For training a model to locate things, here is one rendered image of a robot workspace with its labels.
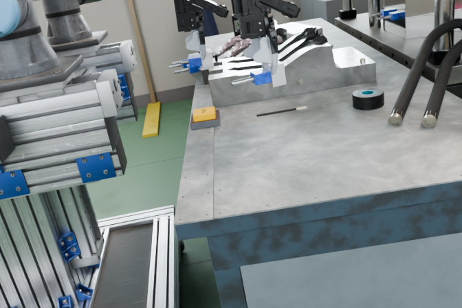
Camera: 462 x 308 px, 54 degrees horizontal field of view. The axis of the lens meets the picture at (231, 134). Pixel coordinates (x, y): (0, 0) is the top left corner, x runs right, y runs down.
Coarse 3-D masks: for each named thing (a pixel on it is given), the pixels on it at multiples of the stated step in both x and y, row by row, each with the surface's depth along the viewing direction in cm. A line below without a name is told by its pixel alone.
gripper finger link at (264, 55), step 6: (264, 36) 107; (264, 42) 107; (264, 48) 107; (270, 48) 107; (258, 54) 107; (264, 54) 107; (270, 54) 107; (276, 54) 107; (258, 60) 107; (264, 60) 107; (270, 60) 108; (276, 60) 108; (276, 66) 109
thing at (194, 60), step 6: (198, 54) 145; (210, 54) 142; (180, 60) 144; (186, 60) 144; (192, 60) 143; (198, 60) 143; (204, 60) 143; (210, 60) 143; (192, 66) 143; (204, 66) 143; (210, 66) 144
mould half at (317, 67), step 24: (288, 48) 148; (312, 48) 132; (240, 72) 138; (288, 72) 135; (312, 72) 135; (336, 72) 135; (360, 72) 136; (216, 96) 137; (240, 96) 137; (264, 96) 137
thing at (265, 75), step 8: (264, 64) 113; (280, 64) 110; (256, 72) 111; (264, 72) 110; (280, 72) 111; (240, 80) 111; (248, 80) 111; (256, 80) 110; (264, 80) 111; (272, 80) 111; (280, 80) 112
